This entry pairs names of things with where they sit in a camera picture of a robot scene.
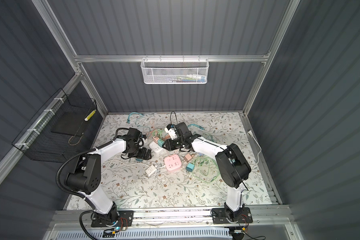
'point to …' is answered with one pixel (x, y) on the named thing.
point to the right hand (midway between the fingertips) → (165, 146)
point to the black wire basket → (63, 128)
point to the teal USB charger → (190, 167)
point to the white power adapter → (150, 170)
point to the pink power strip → (172, 162)
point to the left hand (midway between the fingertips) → (143, 156)
